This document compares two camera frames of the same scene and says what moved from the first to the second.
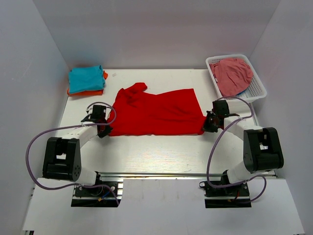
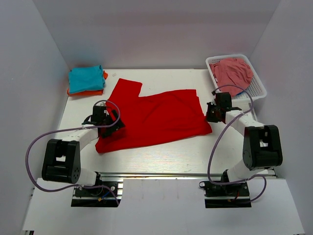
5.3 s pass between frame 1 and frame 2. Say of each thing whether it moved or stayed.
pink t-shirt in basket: stayed
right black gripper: moved
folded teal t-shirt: stayed
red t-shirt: moved
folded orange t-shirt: stayed
